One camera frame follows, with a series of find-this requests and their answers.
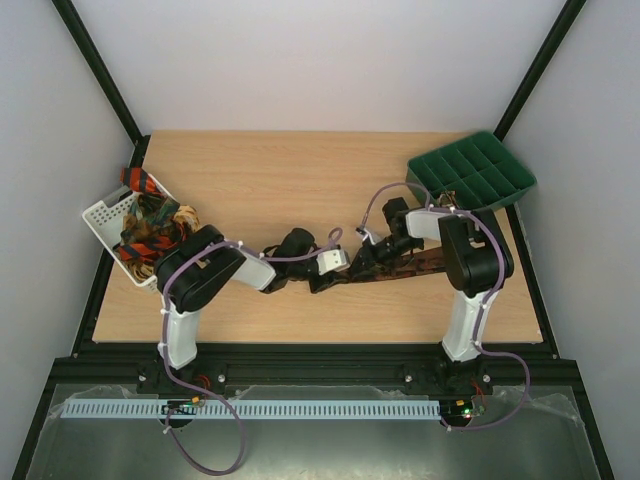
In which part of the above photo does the brown red patterned tie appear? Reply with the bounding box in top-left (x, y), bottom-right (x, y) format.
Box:
top-left (335, 247), bottom-right (446, 284)

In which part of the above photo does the black frame post left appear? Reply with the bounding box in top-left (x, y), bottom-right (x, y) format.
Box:
top-left (52, 0), bottom-right (145, 146)

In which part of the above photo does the green orange patterned tie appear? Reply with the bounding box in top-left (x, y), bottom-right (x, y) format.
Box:
top-left (115, 194), bottom-right (186, 264)

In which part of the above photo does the rolled tie in tray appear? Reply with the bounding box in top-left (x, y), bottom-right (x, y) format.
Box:
top-left (438, 190), bottom-right (458, 208)

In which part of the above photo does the red navy striped tie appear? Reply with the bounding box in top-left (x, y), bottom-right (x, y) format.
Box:
top-left (120, 167), bottom-right (167, 197)

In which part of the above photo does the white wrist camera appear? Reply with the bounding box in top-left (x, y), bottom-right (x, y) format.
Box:
top-left (316, 248), bottom-right (350, 275)
top-left (356, 226), bottom-right (382, 245)

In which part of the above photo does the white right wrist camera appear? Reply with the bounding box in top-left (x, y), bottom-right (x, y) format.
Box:
top-left (356, 226), bottom-right (382, 245)

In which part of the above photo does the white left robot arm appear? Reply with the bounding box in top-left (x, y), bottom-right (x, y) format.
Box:
top-left (154, 225), bottom-right (349, 369)

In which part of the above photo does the white perforated plastic basket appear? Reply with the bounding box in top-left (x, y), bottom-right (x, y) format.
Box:
top-left (82, 174), bottom-right (180, 292)

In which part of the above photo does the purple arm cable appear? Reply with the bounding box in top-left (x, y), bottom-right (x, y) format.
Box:
top-left (157, 227), bottom-right (346, 475)
top-left (357, 182), bottom-right (531, 434)

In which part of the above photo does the black frame post right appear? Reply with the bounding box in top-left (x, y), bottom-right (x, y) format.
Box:
top-left (493, 0), bottom-right (587, 141)

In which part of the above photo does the light blue cable duct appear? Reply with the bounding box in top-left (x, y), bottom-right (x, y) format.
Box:
top-left (60, 399), bottom-right (441, 421)

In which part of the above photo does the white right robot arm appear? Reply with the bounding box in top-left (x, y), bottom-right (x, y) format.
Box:
top-left (398, 205), bottom-right (514, 392)

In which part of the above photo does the green compartment tray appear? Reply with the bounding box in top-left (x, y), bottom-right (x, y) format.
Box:
top-left (406, 131), bottom-right (536, 210)

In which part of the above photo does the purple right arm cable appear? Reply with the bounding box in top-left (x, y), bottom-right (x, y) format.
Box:
top-left (357, 182), bottom-right (531, 434)

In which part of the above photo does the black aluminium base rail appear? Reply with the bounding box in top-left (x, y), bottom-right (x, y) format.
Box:
top-left (45, 344), bottom-right (584, 398)

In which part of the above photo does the black frame post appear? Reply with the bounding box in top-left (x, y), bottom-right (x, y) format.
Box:
top-left (52, 0), bottom-right (145, 146)
top-left (493, 0), bottom-right (587, 141)

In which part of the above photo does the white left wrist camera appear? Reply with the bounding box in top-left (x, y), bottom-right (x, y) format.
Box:
top-left (316, 248), bottom-right (350, 275)

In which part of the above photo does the beige patterned tie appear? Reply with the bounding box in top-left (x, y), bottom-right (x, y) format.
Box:
top-left (172, 205), bottom-right (201, 235)

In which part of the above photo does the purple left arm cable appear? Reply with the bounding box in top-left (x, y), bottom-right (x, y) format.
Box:
top-left (157, 227), bottom-right (346, 475)

